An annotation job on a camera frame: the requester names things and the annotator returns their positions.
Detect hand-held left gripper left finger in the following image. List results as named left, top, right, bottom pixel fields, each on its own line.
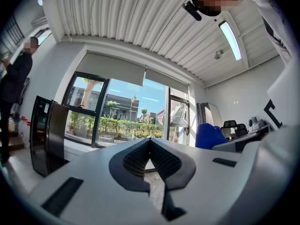
left=30, top=137, right=162, bottom=225

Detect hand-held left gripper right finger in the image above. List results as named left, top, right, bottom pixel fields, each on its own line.
left=150, top=137, right=255, bottom=225

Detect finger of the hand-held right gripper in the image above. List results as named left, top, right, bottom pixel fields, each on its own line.
left=211, top=138, right=244, bottom=153

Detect blue cloth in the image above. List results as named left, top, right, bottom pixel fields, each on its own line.
left=195, top=122, right=227, bottom=150

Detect black office chair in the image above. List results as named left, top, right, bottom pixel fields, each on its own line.
left=235, top=123, right=248, bottom=138
left=221, top=120, right=237, bottom=141

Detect dark desk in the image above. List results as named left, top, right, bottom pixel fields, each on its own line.
left=231, top=123, right=274, bottom=142

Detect leaning wooden boards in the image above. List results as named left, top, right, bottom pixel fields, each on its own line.
left=196, top=102, right=223, bottom=129

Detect grey window ledge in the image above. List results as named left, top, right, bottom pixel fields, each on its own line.
left=63, top=138, right=101, bottom=162

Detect narrow side window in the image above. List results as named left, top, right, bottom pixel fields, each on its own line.
left=168, top=87, right=190, bottom=146

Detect green hedge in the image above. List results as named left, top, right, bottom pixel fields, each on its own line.
left=69, top=111, right=165, bottom=140

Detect wooden steps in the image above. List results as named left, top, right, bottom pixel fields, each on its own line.
left=7, top=130, right=25, bottom=151

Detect narrow grey roller blind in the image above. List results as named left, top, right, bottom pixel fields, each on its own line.
left=144, top=67, right=189, bottom=95

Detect street lamp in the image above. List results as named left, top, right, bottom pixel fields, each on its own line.
left=131, top=95, right=138, bottom=117

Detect long ceiling light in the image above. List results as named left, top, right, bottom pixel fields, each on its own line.
left=218, top=20, right=243, bottom=62

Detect large black framed window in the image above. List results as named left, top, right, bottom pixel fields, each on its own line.
left=61, top=71, right=169, bottom=149

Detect green tree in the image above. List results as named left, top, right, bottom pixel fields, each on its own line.
left=81, top=77, right=104, bottom=110

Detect wide grey roller blind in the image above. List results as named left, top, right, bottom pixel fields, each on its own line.
left=74, top=52, right=147, bottom=87

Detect white T-shirt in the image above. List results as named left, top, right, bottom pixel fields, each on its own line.
left=245, top=0, right=293, bottom=67

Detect black head camera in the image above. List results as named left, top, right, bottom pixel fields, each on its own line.
left=182, top=0, right=203, bottom=22

